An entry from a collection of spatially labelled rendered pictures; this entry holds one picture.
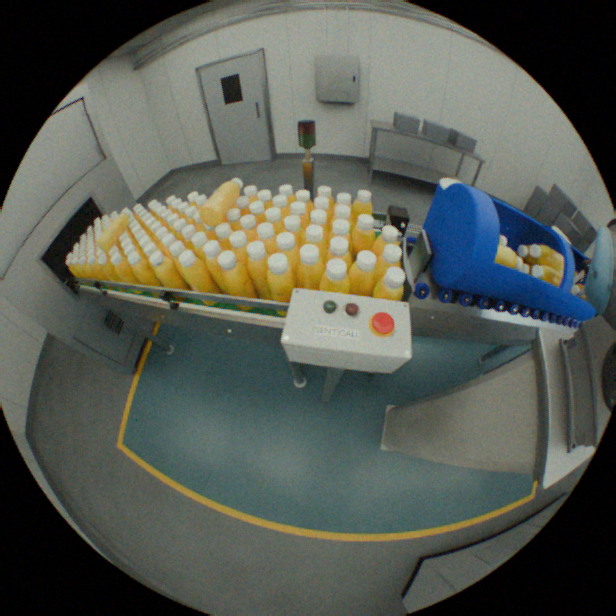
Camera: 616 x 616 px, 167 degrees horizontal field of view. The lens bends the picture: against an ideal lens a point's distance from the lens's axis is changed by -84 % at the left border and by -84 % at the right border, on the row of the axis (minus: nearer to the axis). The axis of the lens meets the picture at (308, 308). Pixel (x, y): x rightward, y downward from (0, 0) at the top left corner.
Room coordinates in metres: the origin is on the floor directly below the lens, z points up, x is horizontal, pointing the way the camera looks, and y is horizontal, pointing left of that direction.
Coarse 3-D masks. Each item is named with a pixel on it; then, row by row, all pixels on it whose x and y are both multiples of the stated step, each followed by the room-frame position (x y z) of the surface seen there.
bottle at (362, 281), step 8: (352, 264) 0.31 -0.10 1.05; (352, 272) 0.28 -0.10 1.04; (360, 272) 0.27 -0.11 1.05; (368, 272) 0.27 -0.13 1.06; (376, 272) 0.28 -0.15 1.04; (352, 280) 0.27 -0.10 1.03; (360, 280) 0.27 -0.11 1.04; (368, 280) 0.26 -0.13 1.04; (352, 288) 0.27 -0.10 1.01; (360, 288) 0.26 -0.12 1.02; (368, 288) 0.26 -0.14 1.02; (368, 296) 0.26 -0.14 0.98
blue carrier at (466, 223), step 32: (448, 192) 0.45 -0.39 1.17; (480, 192) 0.36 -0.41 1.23; (448, 224) 0.38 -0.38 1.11; (480, 224) 0.28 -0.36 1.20; (512, 224) 0.42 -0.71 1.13; (448, 256) 0.31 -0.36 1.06; (480, 256) 0.24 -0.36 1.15; (576, 256) 0.29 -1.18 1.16; (448, 288) 0.25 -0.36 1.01; (480, 288) 0.21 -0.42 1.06; (512, 288) 0.19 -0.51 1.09; (544, 288) 0.16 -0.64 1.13
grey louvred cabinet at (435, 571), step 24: (552, 504) -1.66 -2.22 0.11; (528, 528) -1.48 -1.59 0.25; (456, 552) -1.29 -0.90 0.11; (480, 552) -1.32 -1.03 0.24; (504, 552) -1.36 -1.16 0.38; (432, 576) -1.29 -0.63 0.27; (456, 576) -1.25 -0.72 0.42; (480, 576) -1.28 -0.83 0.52; (408, 600) -1.64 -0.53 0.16; (432, 600) -1.44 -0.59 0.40
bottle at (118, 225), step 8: (120, 216) 0.60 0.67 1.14; (128, 216) 0.63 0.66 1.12; (112, 224) 0.56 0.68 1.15; (120, 224) 0.57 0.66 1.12; (104, 232) 0.52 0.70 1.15; (112, 232) 0.53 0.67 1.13; (120, 232) 0.56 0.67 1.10; (104, 240) 0.49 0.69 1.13; (112, 240) 0.51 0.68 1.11; (104, 248) 0.48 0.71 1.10
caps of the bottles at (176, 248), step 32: (288, 192) 0.60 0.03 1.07; (96, 224) 0.83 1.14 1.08; (128, 224) 0.65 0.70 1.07; (160, 224) 0.55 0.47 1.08; (224, 224) 0.45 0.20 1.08; (288, 224) 0.42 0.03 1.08; (160, 256) 0.38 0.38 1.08; (192, 256) 0.35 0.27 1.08; (224, 256) 0.33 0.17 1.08; (256, 256) 0.33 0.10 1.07
